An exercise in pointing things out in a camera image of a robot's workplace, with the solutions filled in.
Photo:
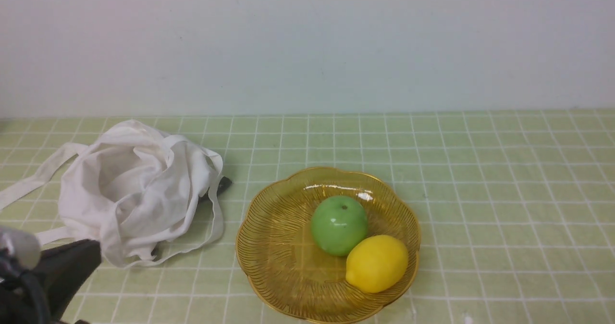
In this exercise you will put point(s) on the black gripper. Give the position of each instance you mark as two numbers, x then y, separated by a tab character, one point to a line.
41	295

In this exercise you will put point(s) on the green apple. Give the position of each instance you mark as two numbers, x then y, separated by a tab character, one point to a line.
338	224

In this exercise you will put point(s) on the white cloth bag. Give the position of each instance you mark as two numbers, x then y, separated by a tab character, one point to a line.
135	187

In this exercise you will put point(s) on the black bag tag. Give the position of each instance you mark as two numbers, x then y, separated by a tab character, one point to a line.
224	184

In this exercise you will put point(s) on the amber plastic fruit plate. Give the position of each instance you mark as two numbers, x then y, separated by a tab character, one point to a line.
291	274

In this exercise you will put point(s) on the yellow lemon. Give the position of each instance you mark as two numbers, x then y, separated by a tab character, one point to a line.
376	264

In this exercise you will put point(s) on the green checkered tablecloth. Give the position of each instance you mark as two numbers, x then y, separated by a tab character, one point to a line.
516	211

